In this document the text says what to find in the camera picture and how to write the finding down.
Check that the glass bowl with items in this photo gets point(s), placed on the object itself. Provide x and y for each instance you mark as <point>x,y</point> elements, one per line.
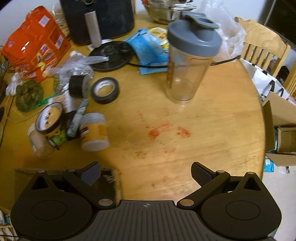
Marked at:
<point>161,14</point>

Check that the cotton swab packet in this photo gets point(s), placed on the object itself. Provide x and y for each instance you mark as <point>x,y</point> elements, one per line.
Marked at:
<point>67,102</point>

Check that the yellow wipes packet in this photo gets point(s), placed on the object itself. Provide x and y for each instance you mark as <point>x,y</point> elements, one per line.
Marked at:
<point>158,33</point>

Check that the wooden chair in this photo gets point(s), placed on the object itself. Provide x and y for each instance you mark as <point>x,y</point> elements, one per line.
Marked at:
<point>261,32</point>

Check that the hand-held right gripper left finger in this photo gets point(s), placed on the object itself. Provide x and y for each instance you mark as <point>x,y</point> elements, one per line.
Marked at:
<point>91,175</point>

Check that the orange snack bag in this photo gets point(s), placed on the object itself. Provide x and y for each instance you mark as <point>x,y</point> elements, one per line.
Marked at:
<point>34,41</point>

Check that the large cardboard box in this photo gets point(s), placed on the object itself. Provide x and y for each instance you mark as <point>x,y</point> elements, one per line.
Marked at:
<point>282,111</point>

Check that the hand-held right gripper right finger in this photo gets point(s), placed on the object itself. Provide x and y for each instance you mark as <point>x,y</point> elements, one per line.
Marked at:
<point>201,173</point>

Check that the beige jar white lid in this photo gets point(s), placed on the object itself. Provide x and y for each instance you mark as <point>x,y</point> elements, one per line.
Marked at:
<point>40,143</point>

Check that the clear shaker bottle grey lid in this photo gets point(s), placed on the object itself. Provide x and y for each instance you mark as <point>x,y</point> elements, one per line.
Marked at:
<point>192,37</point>

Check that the white paper bag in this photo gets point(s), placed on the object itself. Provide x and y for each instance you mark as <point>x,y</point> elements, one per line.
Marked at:
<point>261,76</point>

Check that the crinkled clear plastic bag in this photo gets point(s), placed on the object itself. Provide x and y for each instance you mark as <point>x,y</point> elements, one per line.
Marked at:
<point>74,67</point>

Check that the green candy packet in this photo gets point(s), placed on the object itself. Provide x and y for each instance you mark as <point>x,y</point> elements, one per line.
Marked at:
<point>59,139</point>

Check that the large black tape roll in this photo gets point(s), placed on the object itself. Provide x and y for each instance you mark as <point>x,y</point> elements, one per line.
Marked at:
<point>104,100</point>

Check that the black air fryer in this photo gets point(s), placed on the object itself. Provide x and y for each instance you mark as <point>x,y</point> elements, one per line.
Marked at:
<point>111,18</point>

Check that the teal packet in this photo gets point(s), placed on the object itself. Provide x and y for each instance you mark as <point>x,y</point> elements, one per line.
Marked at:
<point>268,165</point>

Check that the speckled grey stick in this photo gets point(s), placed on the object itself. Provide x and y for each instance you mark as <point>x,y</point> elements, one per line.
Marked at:
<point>78,115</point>

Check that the blue paper packet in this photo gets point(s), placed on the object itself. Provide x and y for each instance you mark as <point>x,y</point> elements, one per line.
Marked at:
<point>155,68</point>
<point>143,44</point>

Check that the black kettle base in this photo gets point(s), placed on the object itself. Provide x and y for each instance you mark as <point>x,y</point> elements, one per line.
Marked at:
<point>115,59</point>

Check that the small cardboard box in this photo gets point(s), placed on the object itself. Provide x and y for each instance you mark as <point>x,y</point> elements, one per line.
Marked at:
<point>286,139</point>

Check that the thick black tape roll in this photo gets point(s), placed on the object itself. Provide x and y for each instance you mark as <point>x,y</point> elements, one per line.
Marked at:
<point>76,85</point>

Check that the white tied plastic bag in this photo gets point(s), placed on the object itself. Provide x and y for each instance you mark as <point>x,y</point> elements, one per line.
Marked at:
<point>13,85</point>

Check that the green net bag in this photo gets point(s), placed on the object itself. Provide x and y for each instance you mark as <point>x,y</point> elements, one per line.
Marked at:
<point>27,92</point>

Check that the thin tape roll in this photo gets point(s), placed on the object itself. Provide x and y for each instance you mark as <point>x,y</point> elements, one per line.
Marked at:
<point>38,124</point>

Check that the white jar yellow label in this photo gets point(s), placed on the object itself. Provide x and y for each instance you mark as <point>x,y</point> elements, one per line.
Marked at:
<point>94,134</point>

